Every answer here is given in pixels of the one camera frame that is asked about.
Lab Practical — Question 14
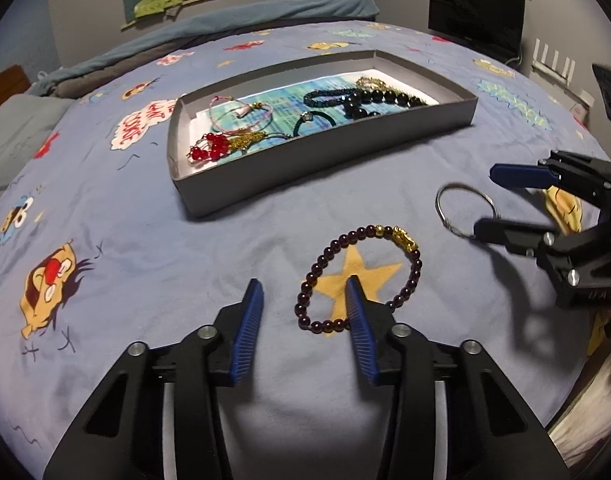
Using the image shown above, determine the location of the grey cardboard box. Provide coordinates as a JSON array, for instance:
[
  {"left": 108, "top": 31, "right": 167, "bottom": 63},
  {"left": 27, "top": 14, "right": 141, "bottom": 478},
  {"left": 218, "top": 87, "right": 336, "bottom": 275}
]
[{"left": 166, "top": 50, "right": 479, "bottom": 219}]

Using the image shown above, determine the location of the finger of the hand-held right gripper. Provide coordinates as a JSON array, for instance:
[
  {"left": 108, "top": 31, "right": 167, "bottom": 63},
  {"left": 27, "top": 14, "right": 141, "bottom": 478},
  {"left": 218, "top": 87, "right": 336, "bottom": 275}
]
[
  {"left": 489, "top": 150, "right": 611, "bottom": 206},
  {"left": 474, "top": 217, "right": 557, "bottom": 262}
]

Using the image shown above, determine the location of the dark blue beaded bracelet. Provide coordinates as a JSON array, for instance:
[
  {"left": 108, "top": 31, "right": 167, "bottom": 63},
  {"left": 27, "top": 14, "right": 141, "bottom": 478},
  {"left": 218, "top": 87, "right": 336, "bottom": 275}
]
[{"left": 303, "top": 89, "right": 359, "bottom": 109}]

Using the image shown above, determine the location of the grey pillow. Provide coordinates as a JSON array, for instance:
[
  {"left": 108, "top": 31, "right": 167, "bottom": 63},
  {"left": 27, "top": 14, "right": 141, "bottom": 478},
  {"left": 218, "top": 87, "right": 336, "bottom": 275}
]
[{"left": 0, "top": 94, "right": 73, "bottom": 206}]

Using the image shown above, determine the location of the large black bead bracelet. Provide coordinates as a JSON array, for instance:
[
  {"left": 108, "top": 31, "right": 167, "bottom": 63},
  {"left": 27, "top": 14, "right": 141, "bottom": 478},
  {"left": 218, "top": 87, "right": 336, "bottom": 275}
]
[{"left": 343, "top": 87, "right": 429, "bottom": 121}]

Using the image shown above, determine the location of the grey blanket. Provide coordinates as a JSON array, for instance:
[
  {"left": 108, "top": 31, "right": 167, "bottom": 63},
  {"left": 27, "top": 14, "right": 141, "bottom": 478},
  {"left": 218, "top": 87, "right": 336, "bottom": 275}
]
[{"left": 50, "top": 20, "right": 376, "bottom": 101}]

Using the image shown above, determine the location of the red bead bracelet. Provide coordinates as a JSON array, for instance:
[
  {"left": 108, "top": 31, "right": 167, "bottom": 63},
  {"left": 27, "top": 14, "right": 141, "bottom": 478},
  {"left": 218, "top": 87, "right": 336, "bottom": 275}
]
[{"left": 186, "top": 132, "right": 231, "bottom": 163}]

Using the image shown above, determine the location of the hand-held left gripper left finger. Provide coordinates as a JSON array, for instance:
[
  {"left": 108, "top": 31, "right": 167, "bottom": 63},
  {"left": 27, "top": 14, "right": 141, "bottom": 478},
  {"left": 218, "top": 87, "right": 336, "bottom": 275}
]
[{"left": 42, "top": 278, "right": 265, "bottom": 480}]

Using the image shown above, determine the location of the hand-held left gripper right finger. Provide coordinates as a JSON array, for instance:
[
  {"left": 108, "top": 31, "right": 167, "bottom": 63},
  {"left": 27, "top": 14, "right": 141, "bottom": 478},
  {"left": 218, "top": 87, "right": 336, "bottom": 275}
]
[{"left": 344, "top": 275, "right": 571, "bottom": 480}]

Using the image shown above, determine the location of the black monitor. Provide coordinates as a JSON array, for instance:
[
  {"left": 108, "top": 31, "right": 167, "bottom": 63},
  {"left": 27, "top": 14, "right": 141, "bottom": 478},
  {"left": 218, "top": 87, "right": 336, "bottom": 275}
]
[{"left": 428, "top": 0, "right": 527, "bottom": 61}]

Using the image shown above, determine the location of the white router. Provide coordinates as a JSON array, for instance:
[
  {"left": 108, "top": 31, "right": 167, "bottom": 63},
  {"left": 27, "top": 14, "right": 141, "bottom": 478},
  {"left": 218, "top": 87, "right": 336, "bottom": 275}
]
[{"left": 530, "top": 39, "right": 593, "bottom": 106}]

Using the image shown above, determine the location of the blue green printed paper sheet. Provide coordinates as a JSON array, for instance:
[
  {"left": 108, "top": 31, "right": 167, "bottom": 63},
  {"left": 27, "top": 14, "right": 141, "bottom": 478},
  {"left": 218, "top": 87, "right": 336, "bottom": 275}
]
[{"left": 190, "top": 74, "right": 441, "bottom": 161}]

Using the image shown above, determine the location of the pink cord bracelet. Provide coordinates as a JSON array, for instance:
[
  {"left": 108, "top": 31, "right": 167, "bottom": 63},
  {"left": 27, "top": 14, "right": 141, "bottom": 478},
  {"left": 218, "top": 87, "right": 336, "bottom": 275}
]
[{"left": 208, "top": 95, "right": 275, "bottom": 136}]

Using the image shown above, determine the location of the wooden headboard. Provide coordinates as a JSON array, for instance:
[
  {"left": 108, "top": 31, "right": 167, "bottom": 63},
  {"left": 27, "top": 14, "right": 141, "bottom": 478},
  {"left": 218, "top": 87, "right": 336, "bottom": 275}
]
[{"left": 0, "top": 65, "right": 31, "bottom": 121}]

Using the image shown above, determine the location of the teal blanket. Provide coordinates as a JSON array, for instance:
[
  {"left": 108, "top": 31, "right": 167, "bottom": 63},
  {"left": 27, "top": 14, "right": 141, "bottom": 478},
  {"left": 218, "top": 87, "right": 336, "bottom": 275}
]
[{"left": 25, "top": 0, "right": 381, "bottom": 98}]

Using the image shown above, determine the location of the black cord charm bracelet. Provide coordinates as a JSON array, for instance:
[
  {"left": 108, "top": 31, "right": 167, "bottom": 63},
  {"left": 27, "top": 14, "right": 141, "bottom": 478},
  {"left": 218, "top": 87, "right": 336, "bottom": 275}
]
[{"left": 291, "top": 111, "right": 346, "bottom": 137}]

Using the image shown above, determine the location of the green cloth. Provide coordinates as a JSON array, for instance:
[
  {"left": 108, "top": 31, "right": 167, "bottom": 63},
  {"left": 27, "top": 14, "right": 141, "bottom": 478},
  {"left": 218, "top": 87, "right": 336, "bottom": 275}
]
[{"left": 134, "top": 0, "right": 206, "bottom": 20}]

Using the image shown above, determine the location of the thin silver hoop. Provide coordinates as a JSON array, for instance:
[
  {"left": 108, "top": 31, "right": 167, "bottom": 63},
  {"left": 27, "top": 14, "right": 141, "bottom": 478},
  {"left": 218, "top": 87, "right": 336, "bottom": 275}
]
[{"left": 435, "top": 182, "right": 501, "bottom": 239}]

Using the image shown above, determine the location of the dark purple bead bracelet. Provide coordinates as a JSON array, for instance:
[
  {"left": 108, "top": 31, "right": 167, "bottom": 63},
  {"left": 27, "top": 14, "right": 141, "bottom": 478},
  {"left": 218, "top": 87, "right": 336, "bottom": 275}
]
[{"left": 295, "top": 225, "right": 423, "bottom": 335}]

